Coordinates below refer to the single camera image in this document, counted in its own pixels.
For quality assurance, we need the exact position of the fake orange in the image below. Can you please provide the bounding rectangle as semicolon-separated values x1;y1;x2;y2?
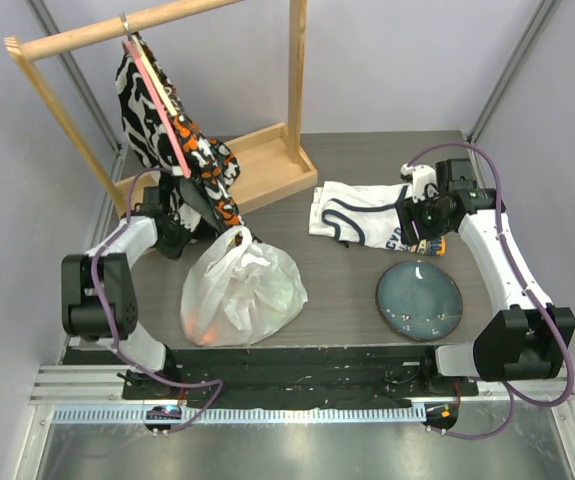
183;315;219;347

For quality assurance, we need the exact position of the slotted cable duct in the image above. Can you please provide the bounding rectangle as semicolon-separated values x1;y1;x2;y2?
52;403;426;425

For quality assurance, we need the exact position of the wooden clothes rack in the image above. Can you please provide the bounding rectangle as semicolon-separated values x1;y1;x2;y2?
3;0;319;219

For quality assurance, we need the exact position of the white printed t-shirt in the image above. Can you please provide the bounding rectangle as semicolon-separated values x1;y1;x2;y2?
308;181;447;256

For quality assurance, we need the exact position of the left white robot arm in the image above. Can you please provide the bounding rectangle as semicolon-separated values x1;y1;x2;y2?
61;186;191;399

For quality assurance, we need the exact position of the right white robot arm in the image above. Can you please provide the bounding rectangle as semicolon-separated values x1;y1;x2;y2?
396;159;575;395

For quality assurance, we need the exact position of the white plastic bag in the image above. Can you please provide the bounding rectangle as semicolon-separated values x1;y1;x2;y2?
180;226;308;347

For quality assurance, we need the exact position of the orange black patterned garment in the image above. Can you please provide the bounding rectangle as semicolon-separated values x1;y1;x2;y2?
115;33;245;245

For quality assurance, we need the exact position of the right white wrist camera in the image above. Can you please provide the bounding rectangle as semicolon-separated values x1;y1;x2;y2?
400;164;439;203

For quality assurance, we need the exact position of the pink clothes hanger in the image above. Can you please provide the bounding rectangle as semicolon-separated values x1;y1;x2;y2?
119;13;191;179

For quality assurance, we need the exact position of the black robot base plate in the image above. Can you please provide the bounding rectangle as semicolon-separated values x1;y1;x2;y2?
119;346;478;410

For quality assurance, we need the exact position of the blue ceramic plate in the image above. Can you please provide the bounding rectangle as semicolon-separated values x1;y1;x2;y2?
375;261;464;342

